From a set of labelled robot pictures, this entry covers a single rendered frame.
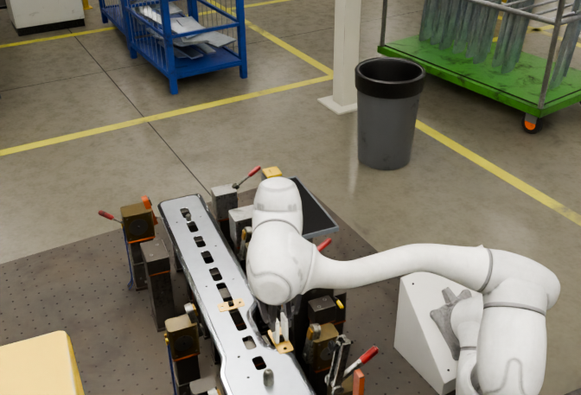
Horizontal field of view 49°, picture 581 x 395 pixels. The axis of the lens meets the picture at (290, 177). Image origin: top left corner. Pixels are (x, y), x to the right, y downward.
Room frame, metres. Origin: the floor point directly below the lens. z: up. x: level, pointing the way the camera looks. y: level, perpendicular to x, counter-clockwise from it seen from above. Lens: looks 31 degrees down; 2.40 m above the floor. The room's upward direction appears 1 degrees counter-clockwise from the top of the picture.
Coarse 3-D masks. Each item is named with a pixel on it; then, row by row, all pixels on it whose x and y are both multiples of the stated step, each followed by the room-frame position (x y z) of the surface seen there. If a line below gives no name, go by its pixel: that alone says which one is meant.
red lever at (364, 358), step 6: (372, 348) 1.22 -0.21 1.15; (378, 348) 1.22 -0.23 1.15; (366, 354) 1.21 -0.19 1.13; (372, 354) 1.21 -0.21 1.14; (360, 360) 1.20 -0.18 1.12; (366, 360) 1.20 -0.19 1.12; (354, 366) 1.19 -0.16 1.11; (360, 366) 1.19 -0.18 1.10; (348, 372) 1.18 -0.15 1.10; (330, 384) 1.17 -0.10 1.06
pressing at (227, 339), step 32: (192, 256) 1.81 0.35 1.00; (224, 256) 1.81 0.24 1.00; (192, 288) 1.64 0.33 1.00; (224, 320) 1.49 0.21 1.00; (224, 352) 1.35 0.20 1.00; (256, 352) 1.35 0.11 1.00; (288, 352) 1.35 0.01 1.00; (224, 384) 1.24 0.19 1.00; (256, 384) 1.23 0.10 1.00; (288, 384) 1.23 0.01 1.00
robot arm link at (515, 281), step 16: (496, 256) 1.12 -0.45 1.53; (512, 256) 1.12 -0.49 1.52; (496, 272) 1.08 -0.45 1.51; (512, 272) 1.08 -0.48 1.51; (528, 272) 1.09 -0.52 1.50; (544, 272) 1.10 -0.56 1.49; (496, 288) 1.07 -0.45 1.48; (512, 288) 1.06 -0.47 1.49; (528, 288) 1.06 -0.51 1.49; (544, 288) 1.07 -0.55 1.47; (496, 304) 1.04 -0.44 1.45; (512, 304) 1.03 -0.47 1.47; (528, 304) 1.03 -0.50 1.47; (544, 304) 1.04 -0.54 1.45
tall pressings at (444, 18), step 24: (432, 0) 6.16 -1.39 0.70; (456, 0) 5.92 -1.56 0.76; (576, 0) 4.84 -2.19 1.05; (432, 24) 6.23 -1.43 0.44; (456, 24) 5.94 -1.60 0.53; (480, 24) 5.68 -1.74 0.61; (504, 24) 5.36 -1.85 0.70; (576, 24) 4.91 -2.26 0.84; (456, 48) 5.80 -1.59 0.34; (480, 48) 5.52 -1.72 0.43; (504, 48) 5.47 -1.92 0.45; (504, 72) 5.28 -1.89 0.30
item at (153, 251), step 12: (156, 240) 1.87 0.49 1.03; (144, 252) 1.80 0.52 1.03; (156, 252) 1.80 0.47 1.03; (144, 264) 1.80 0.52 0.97; (156, 264) 1.76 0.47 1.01; (168, 264) 1.77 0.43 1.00; (156, 276) 1.76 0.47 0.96; (168, 276) 1.77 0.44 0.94; (156, 288) 1.76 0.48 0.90; (168, 288) 1.77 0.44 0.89; (156, 300) 1.75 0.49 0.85; (168, 300) 1.77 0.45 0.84; (156, 312) 1.75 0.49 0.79; (168, 312) 1.77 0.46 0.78; (156, 324) 1.76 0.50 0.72
